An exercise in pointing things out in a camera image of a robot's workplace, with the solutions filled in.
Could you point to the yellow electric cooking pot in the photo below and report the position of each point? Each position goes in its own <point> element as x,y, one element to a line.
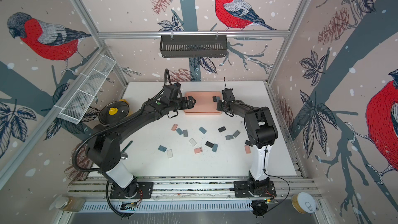
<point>114,112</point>

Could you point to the white wire mesh shelf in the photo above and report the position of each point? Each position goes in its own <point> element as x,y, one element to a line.
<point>89,83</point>

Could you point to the pink plastic storage tray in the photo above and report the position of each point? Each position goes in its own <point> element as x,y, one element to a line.
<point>204,103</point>

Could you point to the pink eraser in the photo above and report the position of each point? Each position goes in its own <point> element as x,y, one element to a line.
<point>174,127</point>
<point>198,150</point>
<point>247,149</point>

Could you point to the black hanging wire basket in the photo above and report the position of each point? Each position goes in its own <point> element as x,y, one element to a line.
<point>194,46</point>

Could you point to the grey eraser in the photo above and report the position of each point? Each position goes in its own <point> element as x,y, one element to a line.
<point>229,137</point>
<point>236,133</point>

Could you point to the glass jar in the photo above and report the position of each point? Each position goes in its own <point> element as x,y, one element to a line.
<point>69,203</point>

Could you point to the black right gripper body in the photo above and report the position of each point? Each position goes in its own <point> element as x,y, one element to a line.
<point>222,105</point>

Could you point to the white eraser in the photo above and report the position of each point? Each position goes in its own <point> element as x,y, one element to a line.
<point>192,142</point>
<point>170,153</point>

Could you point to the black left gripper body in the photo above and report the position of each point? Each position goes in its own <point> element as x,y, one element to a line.
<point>175,106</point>

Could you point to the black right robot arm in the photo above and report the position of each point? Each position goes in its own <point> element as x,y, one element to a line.
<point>262,133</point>

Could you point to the yellow tape roll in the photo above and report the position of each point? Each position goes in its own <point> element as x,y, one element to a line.
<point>304,203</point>

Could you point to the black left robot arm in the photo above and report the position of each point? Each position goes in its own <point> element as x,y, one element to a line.
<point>103,147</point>

